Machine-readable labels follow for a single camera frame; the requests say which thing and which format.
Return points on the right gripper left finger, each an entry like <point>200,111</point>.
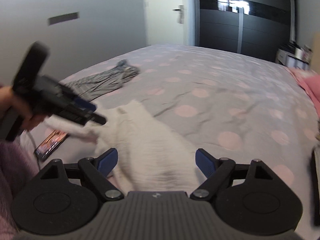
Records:
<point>94,172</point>

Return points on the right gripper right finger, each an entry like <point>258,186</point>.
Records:
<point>216,171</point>

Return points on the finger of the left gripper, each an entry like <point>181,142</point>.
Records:
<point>83,105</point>
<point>91,116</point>

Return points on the grey striped garment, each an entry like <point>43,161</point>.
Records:
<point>91,87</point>

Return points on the white knitted sweater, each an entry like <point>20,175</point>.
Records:
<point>151,155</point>

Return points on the person's left hand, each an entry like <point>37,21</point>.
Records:
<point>10,100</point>

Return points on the smartphone with lit screen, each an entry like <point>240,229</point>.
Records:
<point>50,144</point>

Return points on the grey pink-dotted bed sheet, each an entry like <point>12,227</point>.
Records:
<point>231,105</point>

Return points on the purple fuzzy sleeve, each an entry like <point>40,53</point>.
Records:
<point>17,168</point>

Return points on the pink pillow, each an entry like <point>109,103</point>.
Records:
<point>308,80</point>

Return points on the white bedside table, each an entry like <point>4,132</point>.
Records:
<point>291,55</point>

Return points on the white room door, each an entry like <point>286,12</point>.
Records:
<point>166,22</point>

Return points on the dark sliding wardrobe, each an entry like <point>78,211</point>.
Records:
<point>256,28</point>

